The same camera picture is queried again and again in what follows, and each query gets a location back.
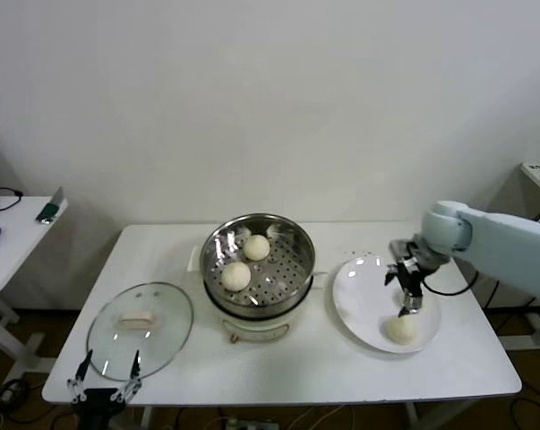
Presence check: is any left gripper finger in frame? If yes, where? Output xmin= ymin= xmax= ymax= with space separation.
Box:
xmin=66 ymin=349 xmax=94 ymax=402
xmin=110 ymin=348 xmax=143 ymax=400

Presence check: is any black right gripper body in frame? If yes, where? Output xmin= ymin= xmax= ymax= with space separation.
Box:
xmin=394 ymin=259 xmax=427 ymax=297

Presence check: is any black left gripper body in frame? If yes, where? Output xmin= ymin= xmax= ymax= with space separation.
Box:
xmin=70 ymin=387 xmax=127 ymax=430

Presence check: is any white steamed baozi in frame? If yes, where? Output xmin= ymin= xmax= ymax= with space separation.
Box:
xmin=381 ymin=315 xmax=419 ymax=346
xmin=243 ymin=233 xmax=270 ymax=262
xmin=220 ymin=262 xmax=253 ymax=293

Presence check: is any round glass pot lid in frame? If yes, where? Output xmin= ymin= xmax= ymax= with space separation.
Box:
xmin=86 ymin=280 xmax=195 ymax=382

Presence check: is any stainless steel steamer basket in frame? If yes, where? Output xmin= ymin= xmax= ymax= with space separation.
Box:
xmin=200 ymin=213 xmax=318 ymax=320

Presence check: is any white round plate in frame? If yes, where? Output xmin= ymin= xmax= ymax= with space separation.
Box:
xmin=331 ymin=255 xmax=443 ymax=355

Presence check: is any white floor power strip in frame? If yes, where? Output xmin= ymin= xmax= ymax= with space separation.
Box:
xmin=0 ymin=379 xmax=29 ymax=409

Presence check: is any grey floor power strip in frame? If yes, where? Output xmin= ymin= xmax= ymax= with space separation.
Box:
xmin=224 ymin=416 xmax=279 ymax=430

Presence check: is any white side table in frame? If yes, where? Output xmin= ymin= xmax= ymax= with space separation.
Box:
xmin=0 ymin=195 xmax=70 ymax=373

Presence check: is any green and silver packet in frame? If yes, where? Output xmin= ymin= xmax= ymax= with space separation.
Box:
xmin=36 ymin=186 xmax=70 ymax=225

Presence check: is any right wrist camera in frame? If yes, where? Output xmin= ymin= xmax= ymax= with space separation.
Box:
xmin=389 ymin=240 xmax=416 ymax=261

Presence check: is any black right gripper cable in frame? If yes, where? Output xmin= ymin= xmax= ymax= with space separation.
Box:
xmin=421 ymin=268 xmax=481 ymax=297

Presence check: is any black laptop cable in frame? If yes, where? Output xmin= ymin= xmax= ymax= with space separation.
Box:
xmin=0 ymin=186 xmax=25 ymax=212

